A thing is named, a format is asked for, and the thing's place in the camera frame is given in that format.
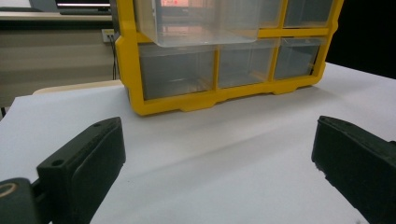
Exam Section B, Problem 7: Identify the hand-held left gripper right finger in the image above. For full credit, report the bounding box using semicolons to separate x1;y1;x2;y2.
311;115;396;224

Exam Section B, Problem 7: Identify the black monitor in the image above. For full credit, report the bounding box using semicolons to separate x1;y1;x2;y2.
29;0;112;16

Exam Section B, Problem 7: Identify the clear plastic drawer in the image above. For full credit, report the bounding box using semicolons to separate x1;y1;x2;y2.
259;0;284;29
133;0;262;49
283;0;334;29
274;36;326;80
218;38;279;90
137;42;216;101

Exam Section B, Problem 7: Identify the beige desk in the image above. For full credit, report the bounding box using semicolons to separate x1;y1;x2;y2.
0;10;114;23

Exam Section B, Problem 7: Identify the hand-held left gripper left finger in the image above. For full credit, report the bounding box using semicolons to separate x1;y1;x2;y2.
36;117;127;224

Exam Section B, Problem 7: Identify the black cable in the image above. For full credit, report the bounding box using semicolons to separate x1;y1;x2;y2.
107;35;120;81

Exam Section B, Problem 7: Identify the yellow drawer cabinet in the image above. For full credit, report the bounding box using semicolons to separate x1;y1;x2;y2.
114;0;345;117

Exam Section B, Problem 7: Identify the white wall socket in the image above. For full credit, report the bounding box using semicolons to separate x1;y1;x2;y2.
101;28;116;44

